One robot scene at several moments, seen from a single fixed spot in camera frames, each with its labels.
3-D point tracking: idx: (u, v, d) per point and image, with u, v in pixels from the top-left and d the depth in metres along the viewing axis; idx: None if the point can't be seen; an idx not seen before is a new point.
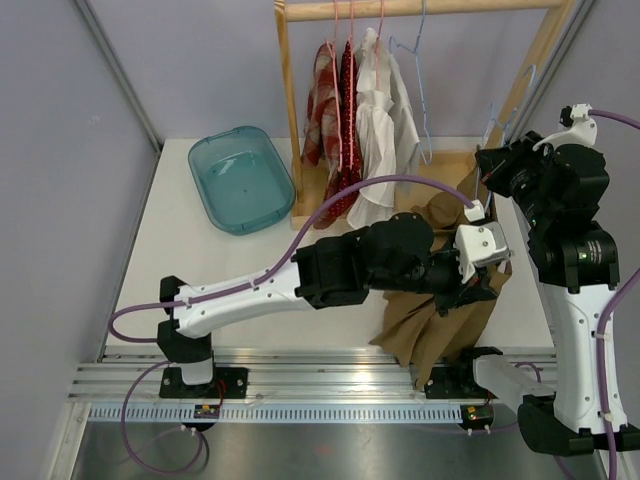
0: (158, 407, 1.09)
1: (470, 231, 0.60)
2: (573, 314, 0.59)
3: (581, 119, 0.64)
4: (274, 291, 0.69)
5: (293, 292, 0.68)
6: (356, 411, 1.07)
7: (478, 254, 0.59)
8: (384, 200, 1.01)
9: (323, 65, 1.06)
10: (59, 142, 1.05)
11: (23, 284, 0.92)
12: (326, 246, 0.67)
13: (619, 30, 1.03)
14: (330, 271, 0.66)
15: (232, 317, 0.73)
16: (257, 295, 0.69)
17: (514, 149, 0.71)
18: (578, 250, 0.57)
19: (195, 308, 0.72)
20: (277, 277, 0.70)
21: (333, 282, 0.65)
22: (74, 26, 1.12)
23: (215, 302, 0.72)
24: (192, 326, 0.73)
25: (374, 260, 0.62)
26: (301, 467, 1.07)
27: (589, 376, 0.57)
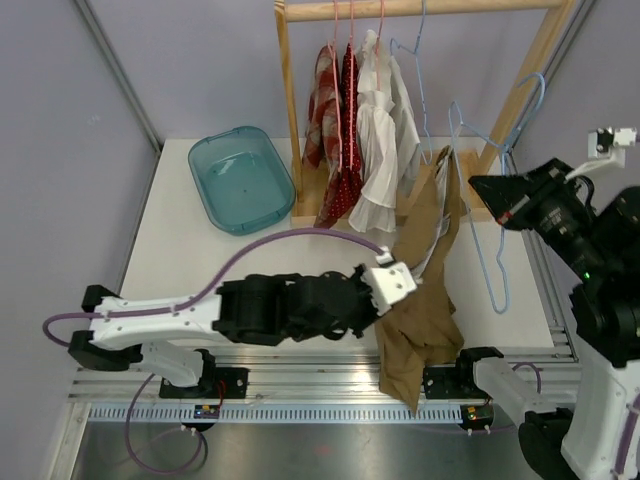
0: (156, 407, 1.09)
1: (382, 272, 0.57)
2: (611, 388, 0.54)
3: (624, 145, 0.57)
4: (191, 320, 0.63)
5: (209, 324, 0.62)
6: (355, 411, 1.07)
7: (393, 296, 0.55)
8: (387, 201, 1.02)
9: (323, 67, 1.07)
10: (59, 141, 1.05)
11: (23, 283, 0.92)
12: (253, 283, 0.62)
13: (620, 30, 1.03)
14: (249, 311, 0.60)
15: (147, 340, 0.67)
16: (173, 326, 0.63)
17: (539, 184, 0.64)
18: (636, 316, 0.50)
19: (112, 324, 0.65)
20: (197, 305, 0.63)
21: (250, 323, 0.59)
22: (75, 27, 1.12)
23: (133, 320, 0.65)
24: (106, 340, 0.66)
25: (296, 311, 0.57)
26: (301, 467, 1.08)
27: (611, 441, 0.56)
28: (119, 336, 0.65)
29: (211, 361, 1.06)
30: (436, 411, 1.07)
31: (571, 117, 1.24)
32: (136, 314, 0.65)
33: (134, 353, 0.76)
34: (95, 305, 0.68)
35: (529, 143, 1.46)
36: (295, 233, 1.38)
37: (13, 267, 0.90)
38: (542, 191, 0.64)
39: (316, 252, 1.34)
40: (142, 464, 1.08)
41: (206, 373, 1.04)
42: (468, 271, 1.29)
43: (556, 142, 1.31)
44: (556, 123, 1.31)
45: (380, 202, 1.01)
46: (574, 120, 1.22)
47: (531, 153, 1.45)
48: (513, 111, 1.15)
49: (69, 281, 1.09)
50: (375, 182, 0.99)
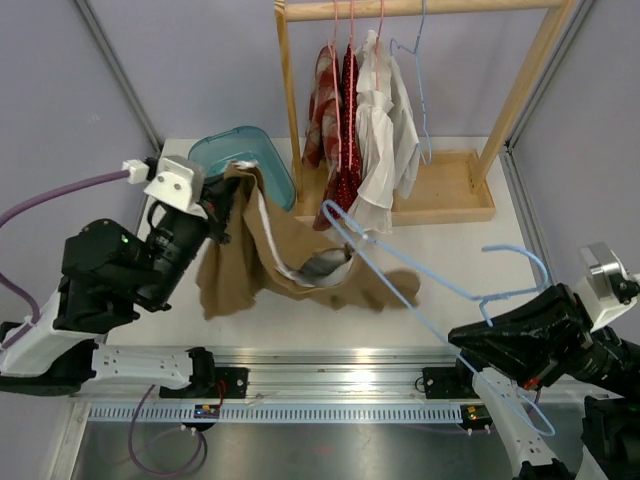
0: (158, 407, 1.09)
1: (155, 188, 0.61)
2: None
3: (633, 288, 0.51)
4: (41, 329, 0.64)
5: (53, 326, 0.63)
6: (355, 411, 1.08)
7: (182, 200, 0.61)
8: (383, 202, 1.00)
9: (323, 67, 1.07)
10: (58, 142, 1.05)
11: (23, 283, 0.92)
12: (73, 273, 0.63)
13: (619, 30, 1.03)
14: (76, 299, 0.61)
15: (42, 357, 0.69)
16: (31, 340, 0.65)
17: (551, 338, 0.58)
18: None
19: (6, 352, 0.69)
20: (44, 314, 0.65)
21: (80, 308, 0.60)
22: (74, 27, 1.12)
23: (16, 345, 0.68)
24: (13, 368, 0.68)
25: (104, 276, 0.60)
26: (301, 467, 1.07)
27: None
28: (19, 362, 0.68)
29: (212, 360, 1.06)
30: (436, 411, 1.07)
31: (571, 117, 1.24)
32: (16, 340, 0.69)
33: (83, 367, 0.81)
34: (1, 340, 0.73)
35: (529, 143, 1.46)
36: None
37: (13, 267, 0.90)
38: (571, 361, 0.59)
39: None
40: (141, 466, 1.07)
41: (203, 374, 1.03)
42: (467, 271, 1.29)
43: (556, 142, 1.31)
44: (556, 123, 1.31)
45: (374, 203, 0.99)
46: (574, 120, 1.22)
47: (531, 153, 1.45)
48: (512, 112, 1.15)
49: None
50: (370, 182, 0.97)
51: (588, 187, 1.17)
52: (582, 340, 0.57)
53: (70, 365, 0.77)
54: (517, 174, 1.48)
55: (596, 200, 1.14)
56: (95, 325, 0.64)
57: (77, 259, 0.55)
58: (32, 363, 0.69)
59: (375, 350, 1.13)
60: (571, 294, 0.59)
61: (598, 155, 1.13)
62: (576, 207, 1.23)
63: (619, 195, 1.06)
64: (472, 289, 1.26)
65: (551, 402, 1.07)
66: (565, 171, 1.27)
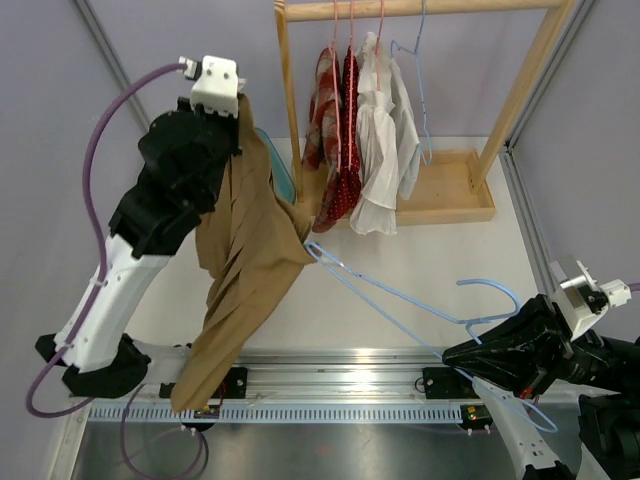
0: (155, 407, 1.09)
1: (205, 86, 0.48)
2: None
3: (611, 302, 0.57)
4: (121, 273, 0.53)
5: (132, 258, 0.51)
6: (356, 411, 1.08)
7: (234, 90, 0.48)
8: (388, 202, 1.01)
9: (324, 69, 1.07)
10: (58, 142, 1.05)
11: (23, 283, 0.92)
12: (130, 198, 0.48)
13: (619, 29, 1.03)
14: (144, 212, 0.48)
15: (118, 322, 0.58)
16: (112, 294, 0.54)
17: (538, 351, 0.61)
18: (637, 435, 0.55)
19: (78, 340, 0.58)
20: (113, 259, 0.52)
21: (153, 221, 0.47)
22: (74, 27, 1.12)
23: (89, 320, 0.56)
24: (91, 358, 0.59)
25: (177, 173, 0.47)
26: (301, 467, 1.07)
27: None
28: (95, 344, 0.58)
29: None
30: (436, 411, 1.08)
31: (571, 117, 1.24)
32: (83, 315, 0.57)
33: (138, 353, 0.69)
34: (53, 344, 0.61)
35: (529, 143, 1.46)
36: None
37: (14, 267, 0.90)
38: (557, 367, 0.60)
39: (317, 252, 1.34)
40: (135, 470, 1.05)
41: None
42: (468, 271, 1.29)
43: (556, 142, 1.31)
44: (556, 123, 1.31)
45: (380, 204, 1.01)
46: (574, 120, 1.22)
47: (531, 153, 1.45)
48: (512, 112, 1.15)
49: (69, 281, 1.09)
50: (373, 184, 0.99)
51: (589, 187, 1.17)
52: (562, 349, 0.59)
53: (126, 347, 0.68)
54: (517, 174, 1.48)
55: (596, 199, 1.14)
56: (172, 242, 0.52)
57: (170, 139, 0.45)
58: (105, 344, 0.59)
59: (375, 350, 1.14)
60: (550, 305, 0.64)
61: (598, 155, 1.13)
62: (576, 207, 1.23)
63: (619, 195, 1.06)
64: (473, 289, 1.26)
65: (551, 401, 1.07)
66: (565, 171, 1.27)
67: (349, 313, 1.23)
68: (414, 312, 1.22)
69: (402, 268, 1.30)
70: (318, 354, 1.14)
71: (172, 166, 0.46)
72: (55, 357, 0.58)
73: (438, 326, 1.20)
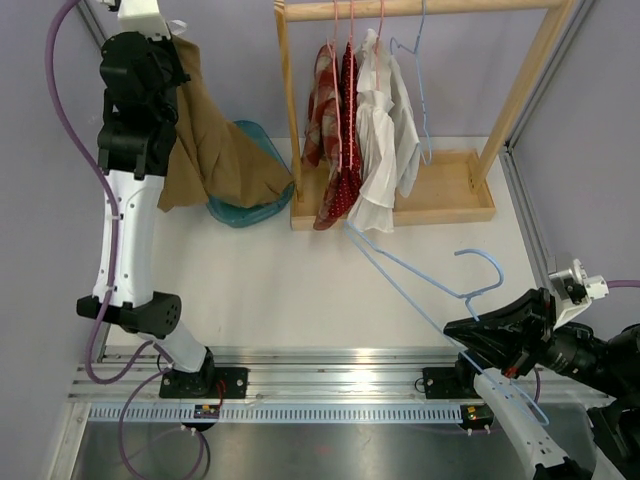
0: (158, 407, 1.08)
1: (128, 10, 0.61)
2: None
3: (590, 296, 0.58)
4: (132, 199, 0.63)
5: (139, 179, 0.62)
6: (356, 411, 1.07)
7: (150, 5, 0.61)
8: (386, 200, 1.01)
9: (323, 67, 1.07)
10: (59, 142, 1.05)
11: (23, 284, 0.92)
12: (112, 133, 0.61)
13: (619, 30, 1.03)
14: (128, 138, 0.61)
15: (145, 248, 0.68)
16: (133, 216, 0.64)
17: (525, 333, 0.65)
18: None
19: (120, 279, 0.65)
20: (121, 191, 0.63)
21: (142, 142, 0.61)
22: (74, 27, 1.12)
23: (122, 250, 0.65)
24: (137, 291, 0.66)
25: (139, 96, 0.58)
26: (301, 467, 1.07)
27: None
28: (135, 278, 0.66)
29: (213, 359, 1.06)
30: (436, 411, 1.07)
31: (571, 117, 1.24)
32: (114, 253, 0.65)
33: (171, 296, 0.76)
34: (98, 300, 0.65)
35: (529, 143, 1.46)
36: (295, 233, 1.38)
37: (15, 268, 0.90)
38: (535, 350, 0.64)
39: (317, 252, 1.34)
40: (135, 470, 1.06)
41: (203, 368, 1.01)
42: (468, 271, 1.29)
43: (556, 142, 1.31)
44: (556, 122, 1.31)
45: (377, 203, 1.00)
46: (574, 120, 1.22)
47: (531, 153, 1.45)
48: (512, 113, 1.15)
49: (69, 281, 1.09)
50: (372, 182, 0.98)
51: (589, 187, 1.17)
52: (542, 337, 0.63)
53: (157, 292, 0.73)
54: (516, 174, 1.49)
55: (596, 199, 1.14)
56: (162, 156, 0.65)
57: (119, 66, 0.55)
58: (143, 277, 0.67)
59: (375, 350, 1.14)
60: (543, 295, 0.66)
61: (598, 155, 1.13)
62: (575, 207, 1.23)
63: (618, 195, 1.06)
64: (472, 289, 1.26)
65: (552, 402, 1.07)
66: (565, 171, 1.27)
67: (349, 314, 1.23)
68: (414, 312, 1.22)
69: (401, 267, 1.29)
70: (318, 353, 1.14)
71: (137, 79, 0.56)
72: (104, 305, 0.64)
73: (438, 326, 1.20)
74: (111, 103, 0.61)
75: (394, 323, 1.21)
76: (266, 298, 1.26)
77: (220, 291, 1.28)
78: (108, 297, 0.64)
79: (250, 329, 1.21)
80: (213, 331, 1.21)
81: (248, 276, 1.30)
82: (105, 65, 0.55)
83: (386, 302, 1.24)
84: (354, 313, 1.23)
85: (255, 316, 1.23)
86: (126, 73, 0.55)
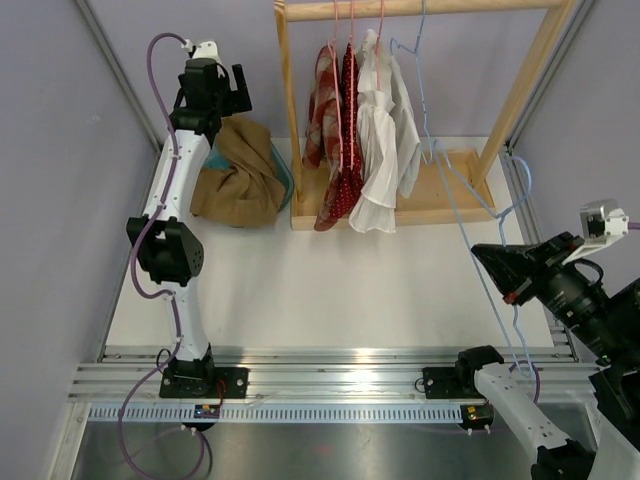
0: (158, 407, 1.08)
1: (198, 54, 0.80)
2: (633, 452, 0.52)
3: (614, 230, 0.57)
4: (190, 145, 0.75)
5: (196, 137, 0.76)
6: (355, 411, 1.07)
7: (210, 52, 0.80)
8: (388, 200, 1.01)
9: (324, 68, 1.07)
10: (59, 142, 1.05)
11: (23, 283, 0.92)
12: (179, 111, 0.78)
13: (619, 29, 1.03)
14: (192, 115, 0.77)
15: (191, 189, 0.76)
16: (190, 156, 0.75)
17: (537, 266, 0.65)
18: None
19: (169, 201, 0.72)
20: (182, 140, 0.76)
21: (201, 118, 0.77)
22: (74, 27, 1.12)
23: (176, 181, 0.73)
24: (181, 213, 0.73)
25: (205, 86, 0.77)
26: (301, 468, 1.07)
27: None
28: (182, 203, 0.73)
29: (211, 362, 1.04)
30: (437, 411, 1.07)
31: (572, 117, 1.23)
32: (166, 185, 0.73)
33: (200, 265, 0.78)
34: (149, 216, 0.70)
35: (529, 143, 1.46)
36: (295, 233, 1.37)
37: (14, 268, 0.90)
38: (548, 277, 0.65)
39: (317, 253, 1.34)
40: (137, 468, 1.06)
41: (204, 367, 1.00)
42: (468, 272, 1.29)
43: (556, 142, 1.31)
44: (557, 122, 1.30)
45: (379, 203, 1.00)
46: (575, 120, 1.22)
47: (531, 153, 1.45)
48: (512, 113, 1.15)
49: (70, 280, 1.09)
50: (374, 182, 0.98)
51: (589, 187, 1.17)
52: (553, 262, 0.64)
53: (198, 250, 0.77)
54: (517, 174, 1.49)
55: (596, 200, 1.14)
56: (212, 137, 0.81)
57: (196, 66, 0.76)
58: (185, 208, 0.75)
59: (375, 350, 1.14)
60: (568, 237, 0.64)
61: (599, 154, 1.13)
62: (575, 207, 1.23)
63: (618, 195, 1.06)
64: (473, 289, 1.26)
65: (552, 402, 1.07)
66: (565, 171, 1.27)
67: (349, 315, 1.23)
68: (414, 313, 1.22)
69: (401, 268, 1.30)
70: (318, 354, 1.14)
71: (211, 78, 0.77)
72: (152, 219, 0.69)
73: (438, 326, 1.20)
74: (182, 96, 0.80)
75: (394, 323, 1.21)
76: (266, 298, 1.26)
77: (220, 291, 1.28)
78: (158, 211, 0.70)
79: (250, 329, 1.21)
80: (213, 330, 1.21)
81: (248, 276, 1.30)
82: (189, 65, 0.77)
83: (386, 303, 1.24)
84: (354, 314, 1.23)
85: (255, 316, 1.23)
86: (201, 71, 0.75)
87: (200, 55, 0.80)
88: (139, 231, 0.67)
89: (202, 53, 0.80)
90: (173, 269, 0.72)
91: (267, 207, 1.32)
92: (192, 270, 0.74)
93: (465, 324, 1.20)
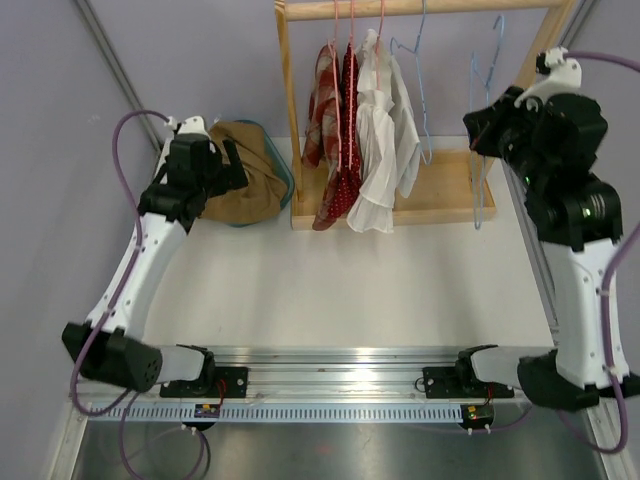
0: (158, 407, 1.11)
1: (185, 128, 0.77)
2: (579, 273, 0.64)
3: (558, 64, 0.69)
4: (157, 235, 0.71)
5: (168, 222, 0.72)
6: (356, 411, 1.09)
7: (195, 126, 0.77)
8: (385, 201, 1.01)
9: (324, 67, 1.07)
10: (59, 142, 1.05)
11: (22, 283, 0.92)
12: (151, 192, 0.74)
13: (620, 28, 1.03)
14: (166, 198, 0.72)
15: (149, 289, 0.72)
16: (150, 255, 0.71)
17: (498, 111, 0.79)
18: (582, 207, 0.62)
19: (120, 305, 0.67)
20: (148, 228, 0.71)
21: (178, 199, 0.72)
22: (74, 26, 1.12)
23: (130, 286, 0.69)
24: (132, 319, 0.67)
25: (187, 163, 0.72)
26: (301, 466, 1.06)
27: (593, 326, 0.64)
28: (135, 307, 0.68)
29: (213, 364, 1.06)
30: (436, 411, 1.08)
31: None
32: (122, 284, 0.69)
33: (155, 368, 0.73)
34: (91, 325, 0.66)
35: None
36: (295, 233, 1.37)
37: (13, 267, 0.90)
38: (500, 118, 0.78)
39: (317, 252, 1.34)
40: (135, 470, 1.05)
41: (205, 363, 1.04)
42: (468, 271, 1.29)
43: None
44: None
45: (377, 202, 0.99)
46: None
47: None
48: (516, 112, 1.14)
49: (69, 279, 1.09)
50: (372, 182, 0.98)
51: None
52: (508, 101, 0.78)
53: (151, 349, 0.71)
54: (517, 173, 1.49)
55: None
56: (191, 215, 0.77)
57: (181, 143, 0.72)
58: (139, 312, 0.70)
59: (374, 350, 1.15)
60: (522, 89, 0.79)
61: None
62: None
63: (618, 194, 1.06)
64: (472, 288, 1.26)
65: None
66: None
67: (348, 314, 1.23)
68: (414, 312, 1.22)
69: (400, 268, 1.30)
70: (317, 353, 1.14)
71: (199, 155, 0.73)
72: (97, 327, 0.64)
73: (438, 326, 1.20)
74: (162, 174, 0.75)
75: (393, 323, 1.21)
76: (266, 298, 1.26)
77: (220, 290, 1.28)
78: (103, 319, 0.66)
79: (250, 329, 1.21)
80: (213, 330, 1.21)
81: (248, 275, 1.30)
82: (176, 141, 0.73)
83: (387, 302, 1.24)
84: (354, 313, 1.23)
85: (255, 316, 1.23)
86: (188, 148, 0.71)
87: (185, 130, 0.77)
88: (80, 340, 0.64)
89: (188, 129, 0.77)
90: (120, 381, 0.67)
91: (272, 201, 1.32)
92: (142, 381, 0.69)
93: (465, 324, 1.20)
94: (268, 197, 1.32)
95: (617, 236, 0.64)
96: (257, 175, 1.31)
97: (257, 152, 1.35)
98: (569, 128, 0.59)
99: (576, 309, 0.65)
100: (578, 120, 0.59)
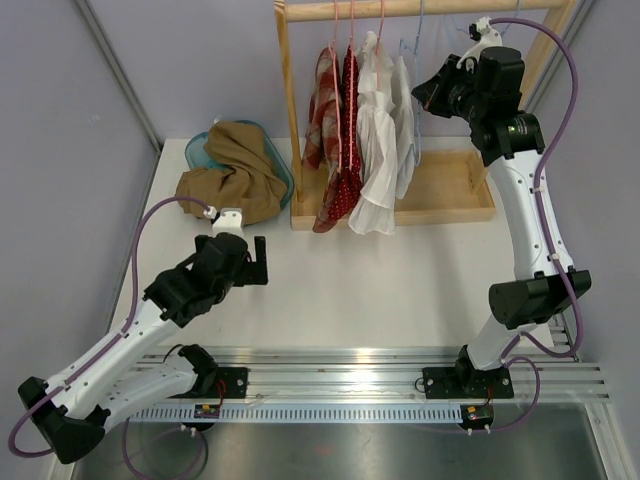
0: (159, 407, 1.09)
1: (221, 220, 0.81)
2: (512, 177, 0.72)
3: (486, 31, 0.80)
4: (144, 327, 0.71)
5: (159, 317, 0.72)
6: (356, 411, 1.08)
7: (227, 221, 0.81)
8: (387, 202, 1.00)
9: (324, 68, 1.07)
10: (59, 142, 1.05)
11: (22, 284, 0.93)
12: (162, 279, 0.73)
13: (620, 30, 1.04)
14: (176, 291, 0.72)
15: (116, 376, 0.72)
16: (128, 347, 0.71)
17: (443, 75, 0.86)
18: (508, 127, 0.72)
19: (76, 384, 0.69)
20: (139, 316, 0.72)
21: (185, 298, 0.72)
22: (74, 27, 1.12)
23: (93, 369, 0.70)
24: (81, 402, 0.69)
25: (214, 266, 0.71)
26: (301, 466, 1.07)
27: (534, 223, 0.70)
28: (90, 390, 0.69)
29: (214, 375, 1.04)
30: (437, 411, 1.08)
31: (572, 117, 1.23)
32: (92, 363, 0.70)
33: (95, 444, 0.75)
34: (45, 389, 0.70)
35: None
36: (295, 233, 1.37)
37: (12, 269, 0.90)
38: (448, 73, 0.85)
39: (317, 253, 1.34)
40: (135, 470, 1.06)
41: (199, 367, 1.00)
42: (468, 271, 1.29)
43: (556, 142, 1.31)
44: (553, 121, 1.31)
45: (378, 203, 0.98)
46: (574, 120, 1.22)
47: None
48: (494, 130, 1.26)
49: (69, 279, 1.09)
50: (373, 182, 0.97)
51: (588, 188, 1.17)
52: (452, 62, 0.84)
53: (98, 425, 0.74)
54: None
55: (594, 202, 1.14)
56: (191, 313, 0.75)
57: (215, 245, 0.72)
58: (95, 395, 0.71)
59: (374, 350, 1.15)
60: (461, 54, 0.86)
61: (596, 155, 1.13)
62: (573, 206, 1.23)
63: (614, 197, 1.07)
64: (472, 289, 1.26)
65: (552, 402, 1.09)
66: (563, 169, 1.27)
67: (349, 315, 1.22)
68: (415, 312, 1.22)
69: (399, 269, 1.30)
70: (317, 353, 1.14)
71: (229, 261, 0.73)
72: (45, 399, 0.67)
73: (439, 326, 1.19)
74: (191, 261, 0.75)
75: (394, 323, 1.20)
76: (266, 298, 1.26)
77: None
78: (55, 392, 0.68)
79: (250, 329, 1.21)
80: (212, 330, 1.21)
81: None
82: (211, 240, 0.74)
83: (387, 303, 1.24)
84: (353, 314, 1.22)
85: (255, 316, 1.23)
86: (221, 254, 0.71)
87: (222, 223, 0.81)
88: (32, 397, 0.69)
89: (225, 222, 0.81)
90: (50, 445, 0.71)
91: (271, 201, 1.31)
92: (68, 455, 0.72)
93: (466, 324, 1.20)
94: (267, 197, 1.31)
95: (542, 146, 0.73)
96: (256, 179, 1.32)
97: (257, 154, 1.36)
98: (492, 66, 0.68)
99: (518, 212, 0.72)
100: (502, 61, 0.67)
